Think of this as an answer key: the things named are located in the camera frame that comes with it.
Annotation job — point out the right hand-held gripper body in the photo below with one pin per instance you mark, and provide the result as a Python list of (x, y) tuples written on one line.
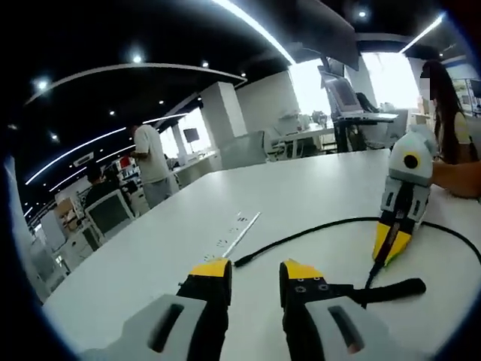
[(398, 171)]

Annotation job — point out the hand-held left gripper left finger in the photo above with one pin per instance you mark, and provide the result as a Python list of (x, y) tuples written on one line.
[(210, 286)]

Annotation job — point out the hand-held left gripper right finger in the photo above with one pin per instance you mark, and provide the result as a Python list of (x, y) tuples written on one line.
[(300, 286)]

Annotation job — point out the white desk socket strip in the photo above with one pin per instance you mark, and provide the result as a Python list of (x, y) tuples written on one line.
[(240, 235)]

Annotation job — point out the standing desk with monitor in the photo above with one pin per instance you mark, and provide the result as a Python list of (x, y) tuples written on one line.
[(349, 97)]

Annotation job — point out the white desk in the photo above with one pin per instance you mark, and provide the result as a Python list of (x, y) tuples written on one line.
[(300, 188)]

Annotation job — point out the grey mesh office chair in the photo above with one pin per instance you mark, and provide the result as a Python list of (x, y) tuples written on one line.
[(109, 214)]

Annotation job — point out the white square pillar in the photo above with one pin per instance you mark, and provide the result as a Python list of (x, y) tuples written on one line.
[(221, 113)]

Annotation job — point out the ceiling air conditioner vent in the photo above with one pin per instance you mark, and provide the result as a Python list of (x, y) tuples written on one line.
[(84, 160)]

